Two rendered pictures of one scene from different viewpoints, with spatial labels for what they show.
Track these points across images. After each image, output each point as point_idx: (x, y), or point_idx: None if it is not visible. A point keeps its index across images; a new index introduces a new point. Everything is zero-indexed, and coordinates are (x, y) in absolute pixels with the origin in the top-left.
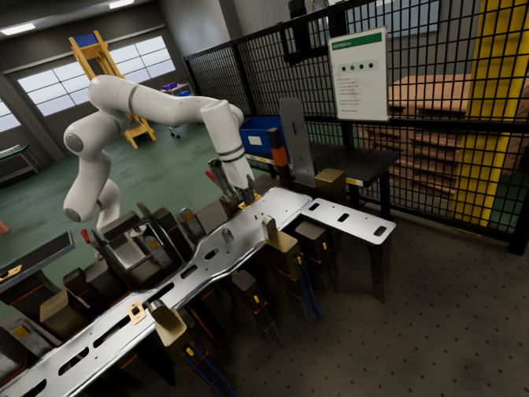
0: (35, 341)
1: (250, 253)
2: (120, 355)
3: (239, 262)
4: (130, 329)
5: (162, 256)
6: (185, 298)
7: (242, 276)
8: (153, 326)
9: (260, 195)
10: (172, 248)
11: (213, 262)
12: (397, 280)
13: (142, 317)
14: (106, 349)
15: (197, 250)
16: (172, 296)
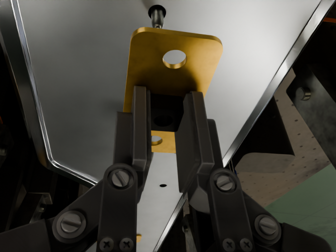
0: None
1: (247, 130)
2: (160, 246)
3: (232, 153)
4: (139, 242)
5: (33, 221)
6: (174, 211)
7: (258, 160)
8: (166, 232)
9: (216, 41)
10: (14, 203)
11: (163, 174)
12: None
13: (139, 237)
14: (137, 251)
15: (79, 174)
16: (150, 218)
